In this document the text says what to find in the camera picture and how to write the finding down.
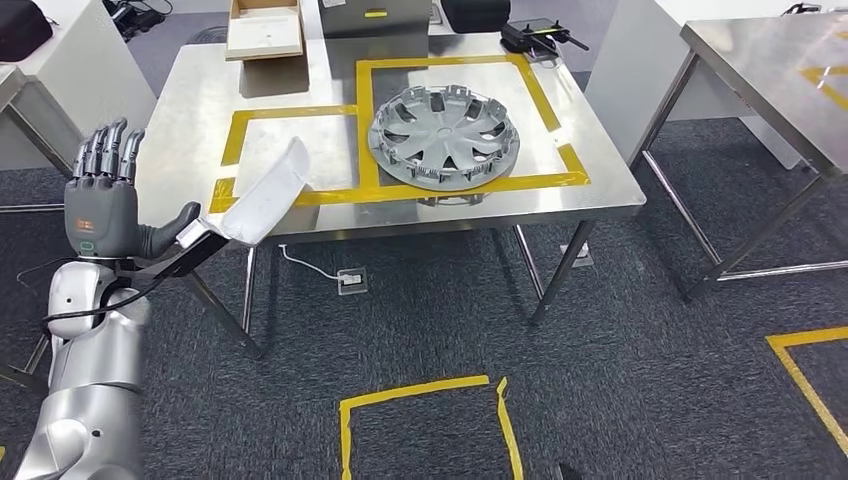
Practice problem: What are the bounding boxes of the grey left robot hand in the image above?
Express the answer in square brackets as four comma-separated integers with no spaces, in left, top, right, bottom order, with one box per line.
[64,117,203,262]

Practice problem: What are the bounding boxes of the white curved plastic part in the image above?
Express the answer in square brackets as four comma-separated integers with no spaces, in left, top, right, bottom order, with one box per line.
[208,137,311,248]

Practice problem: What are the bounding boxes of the stainless steel workbench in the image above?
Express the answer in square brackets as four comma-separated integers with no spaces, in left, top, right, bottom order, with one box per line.
[135,33,649,362]

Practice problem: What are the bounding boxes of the yellow workbench tape outline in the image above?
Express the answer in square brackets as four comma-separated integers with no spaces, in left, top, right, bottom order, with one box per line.
[209,54,592,215]

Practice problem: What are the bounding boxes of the stainless steel table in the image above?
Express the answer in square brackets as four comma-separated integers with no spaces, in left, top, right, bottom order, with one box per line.
[0,64,84,399]
[627,9,848,304]

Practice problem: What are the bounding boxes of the black bag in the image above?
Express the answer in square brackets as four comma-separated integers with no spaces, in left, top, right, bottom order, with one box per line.
[439,0,513,35]
[0,0,55,63]

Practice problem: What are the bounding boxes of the open cardboard box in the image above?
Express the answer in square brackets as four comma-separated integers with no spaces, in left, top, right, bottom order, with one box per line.
[224,0,305,63]

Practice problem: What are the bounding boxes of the floor power outlet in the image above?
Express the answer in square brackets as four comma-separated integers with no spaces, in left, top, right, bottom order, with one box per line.
[559,241,596,270]
[335,266,370,297]

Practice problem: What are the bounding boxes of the grey metal box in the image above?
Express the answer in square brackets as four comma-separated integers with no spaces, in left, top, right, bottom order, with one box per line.
[317,0,433,42]

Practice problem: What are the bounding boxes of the silver wheel hubcap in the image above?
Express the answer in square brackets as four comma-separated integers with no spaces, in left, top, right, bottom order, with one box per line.
[367,84,522,195]

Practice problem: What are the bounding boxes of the yellow floor tape square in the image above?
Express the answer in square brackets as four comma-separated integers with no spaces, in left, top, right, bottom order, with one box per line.
[766,327,848,460]
[339,375,525,480]

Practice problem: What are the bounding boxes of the black remote controller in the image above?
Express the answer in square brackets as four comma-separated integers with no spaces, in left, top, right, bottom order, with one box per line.
[499,17,591,56]

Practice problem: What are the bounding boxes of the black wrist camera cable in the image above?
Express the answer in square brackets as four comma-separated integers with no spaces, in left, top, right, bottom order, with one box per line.
[16,254,200,336]

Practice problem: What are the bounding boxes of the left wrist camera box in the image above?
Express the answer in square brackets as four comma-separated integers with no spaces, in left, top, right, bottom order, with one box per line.
[168,219,231,280]

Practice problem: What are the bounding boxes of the black cable bundle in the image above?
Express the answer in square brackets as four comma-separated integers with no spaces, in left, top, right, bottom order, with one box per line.
[102,0,175,42]

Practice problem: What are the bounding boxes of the white floor cable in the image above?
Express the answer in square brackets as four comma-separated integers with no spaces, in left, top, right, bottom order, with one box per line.
[278,243,346,280]

